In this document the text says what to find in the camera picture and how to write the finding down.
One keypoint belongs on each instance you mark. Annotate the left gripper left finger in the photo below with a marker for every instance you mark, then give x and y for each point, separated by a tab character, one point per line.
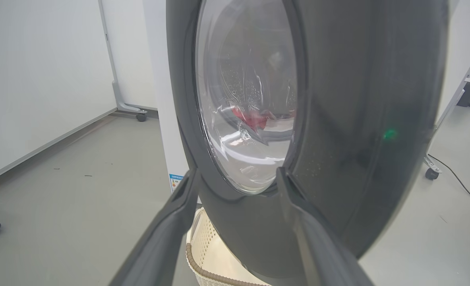
159	246

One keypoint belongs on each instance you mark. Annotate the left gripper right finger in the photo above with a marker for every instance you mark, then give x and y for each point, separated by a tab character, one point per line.
322	254

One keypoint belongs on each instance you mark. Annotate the red and white garment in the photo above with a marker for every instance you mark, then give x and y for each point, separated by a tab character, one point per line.
254	119

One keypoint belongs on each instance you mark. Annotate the grey round washer door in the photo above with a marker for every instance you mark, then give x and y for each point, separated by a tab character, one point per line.
358	99

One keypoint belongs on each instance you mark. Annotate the cream perforated laundry basket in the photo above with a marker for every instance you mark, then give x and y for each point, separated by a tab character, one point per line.
207	246

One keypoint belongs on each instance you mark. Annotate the white washing machine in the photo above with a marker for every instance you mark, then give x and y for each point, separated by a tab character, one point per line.
159	79

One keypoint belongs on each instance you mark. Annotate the blue energy label sticker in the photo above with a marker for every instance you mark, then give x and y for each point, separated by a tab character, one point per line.
176	183

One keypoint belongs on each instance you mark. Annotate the white partition with caster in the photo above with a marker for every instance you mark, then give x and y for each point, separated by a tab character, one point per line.
40	79
127	47

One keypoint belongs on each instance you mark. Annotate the black power box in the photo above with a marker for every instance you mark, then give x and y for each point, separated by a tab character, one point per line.
469	93

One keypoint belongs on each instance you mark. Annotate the metal cart leg with caster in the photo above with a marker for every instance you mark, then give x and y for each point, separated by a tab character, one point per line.
469	24

